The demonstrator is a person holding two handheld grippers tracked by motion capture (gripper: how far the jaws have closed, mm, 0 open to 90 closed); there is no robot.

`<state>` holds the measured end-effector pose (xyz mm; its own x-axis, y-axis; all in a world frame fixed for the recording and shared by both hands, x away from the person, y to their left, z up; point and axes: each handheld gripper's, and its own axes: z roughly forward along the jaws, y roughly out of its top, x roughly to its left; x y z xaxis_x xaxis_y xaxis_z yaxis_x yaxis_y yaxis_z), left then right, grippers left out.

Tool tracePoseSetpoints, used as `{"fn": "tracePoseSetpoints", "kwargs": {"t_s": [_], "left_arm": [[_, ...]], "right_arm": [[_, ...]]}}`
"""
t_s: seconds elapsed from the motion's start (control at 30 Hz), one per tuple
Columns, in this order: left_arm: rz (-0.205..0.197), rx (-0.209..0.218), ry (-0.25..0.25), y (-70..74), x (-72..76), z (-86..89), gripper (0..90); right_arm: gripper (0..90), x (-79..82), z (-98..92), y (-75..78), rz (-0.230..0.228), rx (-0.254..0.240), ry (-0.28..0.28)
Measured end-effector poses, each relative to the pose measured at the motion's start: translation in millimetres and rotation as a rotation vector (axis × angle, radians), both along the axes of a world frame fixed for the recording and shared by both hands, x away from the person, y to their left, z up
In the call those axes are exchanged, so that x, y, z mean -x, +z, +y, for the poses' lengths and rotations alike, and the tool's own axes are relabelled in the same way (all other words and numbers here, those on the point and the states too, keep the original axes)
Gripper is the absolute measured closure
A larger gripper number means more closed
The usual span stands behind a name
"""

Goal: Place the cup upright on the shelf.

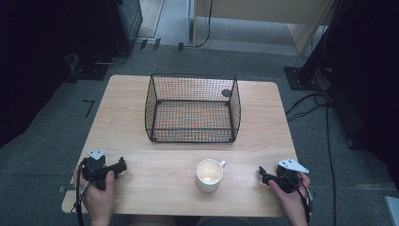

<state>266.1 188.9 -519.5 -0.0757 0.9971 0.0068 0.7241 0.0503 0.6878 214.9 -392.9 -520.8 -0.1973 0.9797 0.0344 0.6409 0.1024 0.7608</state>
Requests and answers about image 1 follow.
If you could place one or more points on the person's left hand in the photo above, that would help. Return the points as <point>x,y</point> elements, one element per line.
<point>98,199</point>

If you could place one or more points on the dark equipment stand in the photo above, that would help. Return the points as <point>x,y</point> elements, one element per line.
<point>103,34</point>

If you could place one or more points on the person's right hand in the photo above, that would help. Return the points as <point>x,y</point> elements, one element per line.
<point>293,199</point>

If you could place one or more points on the light grey box corner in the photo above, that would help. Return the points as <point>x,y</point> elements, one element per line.
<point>392,209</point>

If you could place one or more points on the dark curtain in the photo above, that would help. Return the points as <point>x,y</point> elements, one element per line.
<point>370,78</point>

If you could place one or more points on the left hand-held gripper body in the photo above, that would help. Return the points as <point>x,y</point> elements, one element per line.
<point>94,166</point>

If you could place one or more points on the white cup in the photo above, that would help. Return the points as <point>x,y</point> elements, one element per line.
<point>209,175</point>

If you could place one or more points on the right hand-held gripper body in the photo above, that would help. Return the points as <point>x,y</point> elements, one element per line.
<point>287,175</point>

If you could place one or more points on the black metal stand base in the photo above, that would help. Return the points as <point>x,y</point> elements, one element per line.
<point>301,78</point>

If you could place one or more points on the beige wooden cabinet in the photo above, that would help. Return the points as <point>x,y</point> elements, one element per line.
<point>263,15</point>

